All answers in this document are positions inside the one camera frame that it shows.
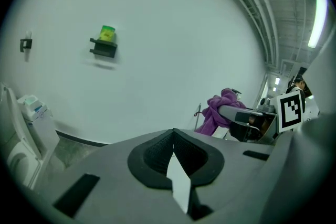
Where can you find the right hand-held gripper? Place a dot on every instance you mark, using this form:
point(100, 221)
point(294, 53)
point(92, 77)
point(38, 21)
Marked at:
point(290, 112)

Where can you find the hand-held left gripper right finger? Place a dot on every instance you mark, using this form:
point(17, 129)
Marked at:
point(236, 165)

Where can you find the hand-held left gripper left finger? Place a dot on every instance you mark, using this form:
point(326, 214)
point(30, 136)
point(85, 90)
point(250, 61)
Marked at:
point(105, 165)

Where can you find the purple cleaning cloth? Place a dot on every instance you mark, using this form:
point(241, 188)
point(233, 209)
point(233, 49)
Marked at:
point(212, 112)

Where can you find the white toilet with raised lid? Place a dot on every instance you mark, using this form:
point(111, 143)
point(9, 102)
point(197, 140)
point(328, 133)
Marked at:
point(39, 123)

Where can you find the grey metal pole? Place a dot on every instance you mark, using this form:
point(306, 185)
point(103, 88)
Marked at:
point(198, 115)

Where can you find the long ceiling light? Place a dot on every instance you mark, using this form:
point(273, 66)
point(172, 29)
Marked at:
point(317, 21)

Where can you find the green can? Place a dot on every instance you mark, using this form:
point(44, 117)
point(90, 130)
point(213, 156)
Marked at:
point(107, 33)

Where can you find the black wall holder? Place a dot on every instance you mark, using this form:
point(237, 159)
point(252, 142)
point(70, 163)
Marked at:
point(26, 43)

